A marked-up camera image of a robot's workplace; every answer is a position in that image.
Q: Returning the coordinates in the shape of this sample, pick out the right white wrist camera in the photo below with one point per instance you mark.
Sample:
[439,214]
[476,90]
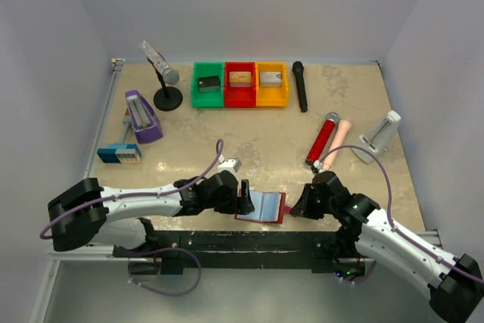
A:
[317,167]

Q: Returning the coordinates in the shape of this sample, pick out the yellow plastic bin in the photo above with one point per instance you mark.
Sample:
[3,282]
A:
[274,95]

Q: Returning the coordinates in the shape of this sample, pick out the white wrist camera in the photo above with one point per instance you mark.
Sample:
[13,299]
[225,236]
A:
[231,165]
[317,167]

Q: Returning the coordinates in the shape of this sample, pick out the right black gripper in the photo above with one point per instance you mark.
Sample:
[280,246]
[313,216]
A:
[302,207]

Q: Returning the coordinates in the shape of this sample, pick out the red plastic bin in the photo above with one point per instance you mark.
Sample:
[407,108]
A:
[240,96]

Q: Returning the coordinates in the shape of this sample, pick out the silver card in yellow bin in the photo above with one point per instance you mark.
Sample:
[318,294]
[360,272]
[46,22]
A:
[270,79]

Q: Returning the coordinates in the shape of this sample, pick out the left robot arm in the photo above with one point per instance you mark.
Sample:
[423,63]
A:
[88,213]

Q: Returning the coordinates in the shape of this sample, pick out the red microphone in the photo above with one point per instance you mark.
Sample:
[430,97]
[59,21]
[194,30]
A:
[331,120]

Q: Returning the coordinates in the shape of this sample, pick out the green plastic bin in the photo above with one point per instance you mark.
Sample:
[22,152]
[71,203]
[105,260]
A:
[209,99]

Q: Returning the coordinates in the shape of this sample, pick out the blue grey block toy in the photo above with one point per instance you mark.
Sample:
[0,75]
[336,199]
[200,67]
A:
[121,151]

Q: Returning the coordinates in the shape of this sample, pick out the glitter silver microphone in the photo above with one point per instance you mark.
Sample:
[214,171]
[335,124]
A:
[159,62]

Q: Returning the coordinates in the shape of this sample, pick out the black card in green bin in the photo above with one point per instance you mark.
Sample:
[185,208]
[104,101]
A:
[208,84]

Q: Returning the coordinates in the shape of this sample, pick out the pink microphone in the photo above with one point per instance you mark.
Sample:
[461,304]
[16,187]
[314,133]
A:
[343,128]

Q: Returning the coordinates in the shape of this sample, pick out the aluminium frame rail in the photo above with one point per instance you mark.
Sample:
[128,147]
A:
[53,262]

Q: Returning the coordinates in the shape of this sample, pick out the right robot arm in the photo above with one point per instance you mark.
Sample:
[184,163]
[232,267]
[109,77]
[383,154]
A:
[453,285]

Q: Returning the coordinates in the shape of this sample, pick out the white metronome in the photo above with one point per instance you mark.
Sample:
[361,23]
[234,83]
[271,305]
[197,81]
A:
[374,142]

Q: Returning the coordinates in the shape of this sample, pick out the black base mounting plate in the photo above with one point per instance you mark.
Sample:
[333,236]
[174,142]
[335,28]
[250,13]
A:
[315,251]

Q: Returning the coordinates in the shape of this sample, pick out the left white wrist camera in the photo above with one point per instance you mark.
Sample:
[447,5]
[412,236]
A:
[231,165]

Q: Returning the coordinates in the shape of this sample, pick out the black microphone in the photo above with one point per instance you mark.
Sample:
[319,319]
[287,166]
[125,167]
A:
[298,72]

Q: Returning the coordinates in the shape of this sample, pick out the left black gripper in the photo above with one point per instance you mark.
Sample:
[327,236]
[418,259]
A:
[243,204]

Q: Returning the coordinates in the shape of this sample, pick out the black microphone stand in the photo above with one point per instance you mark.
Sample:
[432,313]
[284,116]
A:
[168,97]

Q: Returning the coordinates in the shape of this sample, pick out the tan card in red bin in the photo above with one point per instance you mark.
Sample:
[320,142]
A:
[240,79]

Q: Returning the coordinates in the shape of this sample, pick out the red leather card holder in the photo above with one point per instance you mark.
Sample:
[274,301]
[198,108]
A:
[270,208]

